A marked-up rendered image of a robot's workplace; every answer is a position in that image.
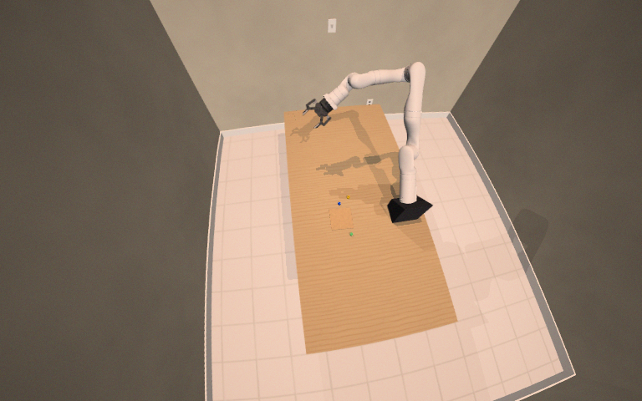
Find tan square mat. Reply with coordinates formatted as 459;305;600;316
329;207;354;230

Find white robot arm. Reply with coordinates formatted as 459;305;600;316
324;62;425;204

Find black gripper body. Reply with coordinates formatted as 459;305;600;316
314;98;333;117

